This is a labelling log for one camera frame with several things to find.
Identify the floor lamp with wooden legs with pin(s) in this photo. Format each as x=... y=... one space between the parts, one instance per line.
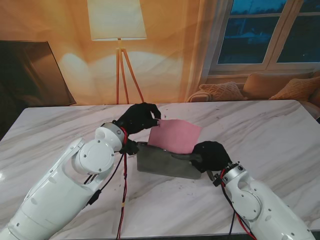
x=117 y=22

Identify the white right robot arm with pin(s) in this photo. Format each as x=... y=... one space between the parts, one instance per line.
x=260 y=205

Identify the cream knitted cushion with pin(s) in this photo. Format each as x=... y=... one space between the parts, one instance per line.
x=222 y=91

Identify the orange knitted cushion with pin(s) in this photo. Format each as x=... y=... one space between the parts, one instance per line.
x=297 y=88

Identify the pink document folder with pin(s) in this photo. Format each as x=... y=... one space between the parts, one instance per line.
x=175 y=137

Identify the dark flat television screen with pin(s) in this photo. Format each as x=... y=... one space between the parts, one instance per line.
x=30 y=75

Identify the sheer beige curtain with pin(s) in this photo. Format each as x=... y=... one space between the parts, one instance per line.
x=200 y=50

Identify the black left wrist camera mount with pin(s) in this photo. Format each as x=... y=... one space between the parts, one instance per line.
x=130 y=147

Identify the white framed window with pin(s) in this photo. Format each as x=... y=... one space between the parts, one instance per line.
x=267 y=32

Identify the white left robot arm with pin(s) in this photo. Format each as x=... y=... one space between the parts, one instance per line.
x=62 y=190

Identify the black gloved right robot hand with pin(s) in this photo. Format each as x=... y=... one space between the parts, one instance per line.
x=212 y=157

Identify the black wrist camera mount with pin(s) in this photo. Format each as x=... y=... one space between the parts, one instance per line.
x=130 y=147
x=217 y=178

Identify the grey suede zipper pouch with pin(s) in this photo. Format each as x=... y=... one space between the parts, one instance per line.
x=165 y=165

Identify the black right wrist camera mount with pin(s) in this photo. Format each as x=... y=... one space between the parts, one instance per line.
x=217 y=178

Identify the plain orange cushion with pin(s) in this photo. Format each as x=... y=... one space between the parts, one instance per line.
x=265 y=86

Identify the beige sofa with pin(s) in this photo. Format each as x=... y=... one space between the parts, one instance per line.
x=250 y=80

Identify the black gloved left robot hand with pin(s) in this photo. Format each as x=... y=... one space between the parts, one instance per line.
x=140 y=118

